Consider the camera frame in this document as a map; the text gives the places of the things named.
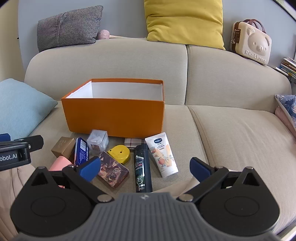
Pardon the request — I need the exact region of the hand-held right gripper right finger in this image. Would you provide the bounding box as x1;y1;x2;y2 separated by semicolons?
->
177;157;264;202

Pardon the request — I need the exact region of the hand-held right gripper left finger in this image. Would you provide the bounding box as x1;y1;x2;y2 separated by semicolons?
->
23;156;115;204

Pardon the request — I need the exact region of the blue tin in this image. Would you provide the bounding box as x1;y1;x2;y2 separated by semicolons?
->
74;138;89;166

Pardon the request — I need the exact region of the illustrated card box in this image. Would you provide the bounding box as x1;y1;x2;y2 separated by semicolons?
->
96;151;130;190

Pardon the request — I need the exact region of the clear plastic cube box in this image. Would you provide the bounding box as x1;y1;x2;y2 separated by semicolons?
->
86;129;109;156

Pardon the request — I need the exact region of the pink cylinder bottle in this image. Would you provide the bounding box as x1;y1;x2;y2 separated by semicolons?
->
49;156;74;188

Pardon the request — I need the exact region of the small gold box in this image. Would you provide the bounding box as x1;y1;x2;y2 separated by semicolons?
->
51;136;77;160

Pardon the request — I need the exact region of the yellow round case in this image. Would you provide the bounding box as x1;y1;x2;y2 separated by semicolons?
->
107;145;131;164

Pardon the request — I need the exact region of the white lotion tube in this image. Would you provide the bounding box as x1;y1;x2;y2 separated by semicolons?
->
145;132;179;178

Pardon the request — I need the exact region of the plaid small box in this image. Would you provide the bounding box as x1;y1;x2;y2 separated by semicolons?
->
124;138;147;149

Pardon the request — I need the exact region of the dark green shampoo bottle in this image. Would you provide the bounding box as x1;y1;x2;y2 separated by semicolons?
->
134;144;153;193

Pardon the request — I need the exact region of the orange cardboard box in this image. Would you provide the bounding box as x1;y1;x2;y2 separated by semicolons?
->
61;78;165;138

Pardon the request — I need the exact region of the light blue pillow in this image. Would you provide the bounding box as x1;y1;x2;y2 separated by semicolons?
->
0;78;58;141

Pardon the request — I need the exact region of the beige sofa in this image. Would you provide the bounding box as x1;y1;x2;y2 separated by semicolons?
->
0;37;296;237

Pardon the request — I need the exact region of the pink cushion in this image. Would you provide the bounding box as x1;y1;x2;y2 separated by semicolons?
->
275;105;296;138

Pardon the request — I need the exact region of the blue patterned bag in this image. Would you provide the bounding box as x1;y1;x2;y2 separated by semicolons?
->
274;94;296;130

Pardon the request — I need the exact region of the houndstooth pillow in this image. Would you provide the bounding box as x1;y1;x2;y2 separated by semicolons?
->
37;5;104;52

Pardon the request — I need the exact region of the stack of books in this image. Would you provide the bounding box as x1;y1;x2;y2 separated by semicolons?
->
269;57;296;84

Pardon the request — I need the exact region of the cream bear suitcase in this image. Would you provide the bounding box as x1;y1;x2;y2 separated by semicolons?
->
230;19;272;66

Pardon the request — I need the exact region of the yellow pillow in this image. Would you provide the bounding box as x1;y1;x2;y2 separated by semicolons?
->
144;0;226;51

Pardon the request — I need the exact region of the black picture frame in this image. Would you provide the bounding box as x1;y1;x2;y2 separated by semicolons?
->
272;0;296;16

